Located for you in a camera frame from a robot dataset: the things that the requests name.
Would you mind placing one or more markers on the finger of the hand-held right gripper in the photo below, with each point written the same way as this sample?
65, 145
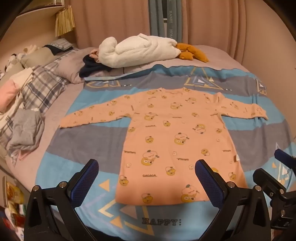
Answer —
268, 179
285, 158

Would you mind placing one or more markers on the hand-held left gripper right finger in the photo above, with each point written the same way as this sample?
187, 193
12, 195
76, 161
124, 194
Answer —
208, 185

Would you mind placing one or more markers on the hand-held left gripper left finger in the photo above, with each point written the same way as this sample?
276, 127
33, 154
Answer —
85, 184

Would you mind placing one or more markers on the pink printed shirt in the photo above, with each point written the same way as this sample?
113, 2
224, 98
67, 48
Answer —
161, 139

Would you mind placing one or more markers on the blue grey striped blanket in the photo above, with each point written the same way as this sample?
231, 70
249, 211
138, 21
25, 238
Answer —
92, 139

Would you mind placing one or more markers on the pile of snack packets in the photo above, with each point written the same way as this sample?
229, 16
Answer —
13, 199

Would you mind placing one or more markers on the grey cloth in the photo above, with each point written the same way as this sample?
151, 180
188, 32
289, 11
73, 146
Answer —
25, 129

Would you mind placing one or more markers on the bed with lilac sheet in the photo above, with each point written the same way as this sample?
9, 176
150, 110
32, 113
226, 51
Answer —
69, 99

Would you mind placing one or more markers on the plaid quilt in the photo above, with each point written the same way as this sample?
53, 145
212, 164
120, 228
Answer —
39, 89

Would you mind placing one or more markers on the grey pillow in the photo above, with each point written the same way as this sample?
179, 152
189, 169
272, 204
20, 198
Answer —
68, 69

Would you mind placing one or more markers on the dark navy garment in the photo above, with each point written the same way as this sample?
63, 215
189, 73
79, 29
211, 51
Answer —
92, 68

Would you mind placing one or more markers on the pink cloth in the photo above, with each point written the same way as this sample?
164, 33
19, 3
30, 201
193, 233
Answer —
8, 95

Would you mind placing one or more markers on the olive pillow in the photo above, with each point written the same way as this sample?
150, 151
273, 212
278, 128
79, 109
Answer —
37, 58

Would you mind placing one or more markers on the striped pillow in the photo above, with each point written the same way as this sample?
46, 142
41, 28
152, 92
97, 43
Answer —
61, 44

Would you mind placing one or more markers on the black white plush toy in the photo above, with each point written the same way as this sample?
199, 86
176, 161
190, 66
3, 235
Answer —
12, 61

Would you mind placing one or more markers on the white plush goose toy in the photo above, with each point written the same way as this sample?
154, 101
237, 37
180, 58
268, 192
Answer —
138, 51

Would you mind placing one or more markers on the pink curtain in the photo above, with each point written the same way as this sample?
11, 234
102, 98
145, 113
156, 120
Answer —
111, 20

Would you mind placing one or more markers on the grey blue curtain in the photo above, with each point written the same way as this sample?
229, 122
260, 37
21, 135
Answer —
161, 18

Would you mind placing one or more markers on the wooden shelf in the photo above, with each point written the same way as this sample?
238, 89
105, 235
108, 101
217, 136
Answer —
39, 7

